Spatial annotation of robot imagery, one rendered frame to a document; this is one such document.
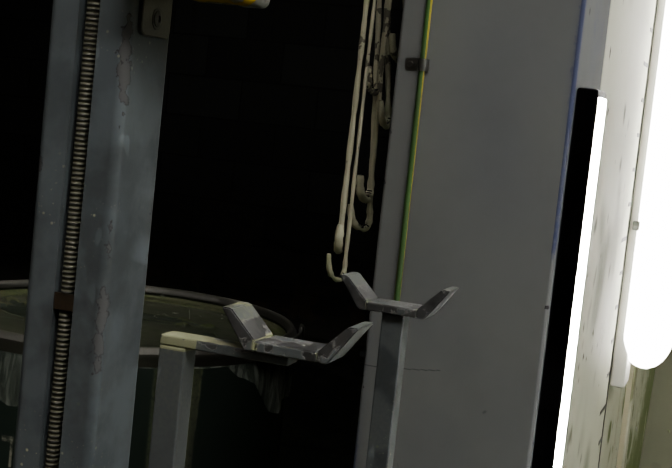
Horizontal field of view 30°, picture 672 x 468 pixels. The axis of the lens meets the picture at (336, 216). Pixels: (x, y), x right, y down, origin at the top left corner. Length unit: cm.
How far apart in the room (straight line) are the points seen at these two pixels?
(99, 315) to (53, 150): 11
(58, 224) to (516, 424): 58
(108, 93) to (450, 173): 51
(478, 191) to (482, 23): 16
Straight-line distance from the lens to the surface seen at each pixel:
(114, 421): 86
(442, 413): 127
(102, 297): 82
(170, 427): 72
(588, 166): 123
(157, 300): 223
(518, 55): 123
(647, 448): 284
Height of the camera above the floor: 123
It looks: 5 degrees down
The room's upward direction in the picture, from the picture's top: 6 degrees clockwise
